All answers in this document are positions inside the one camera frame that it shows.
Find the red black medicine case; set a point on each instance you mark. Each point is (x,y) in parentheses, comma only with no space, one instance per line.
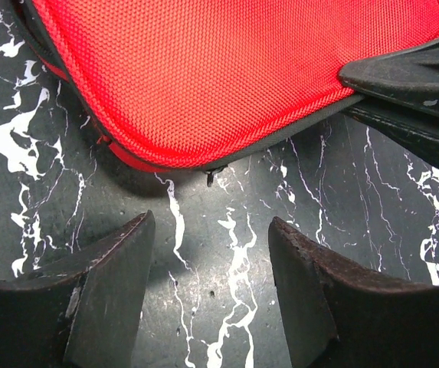
(199,84)

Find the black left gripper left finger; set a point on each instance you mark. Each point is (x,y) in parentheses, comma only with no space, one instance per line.
(82,310)

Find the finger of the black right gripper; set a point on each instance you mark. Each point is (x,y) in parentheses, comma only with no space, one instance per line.
(409,78)
(417,132)

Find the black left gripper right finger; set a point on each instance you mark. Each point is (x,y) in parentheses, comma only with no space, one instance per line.
(337,313)

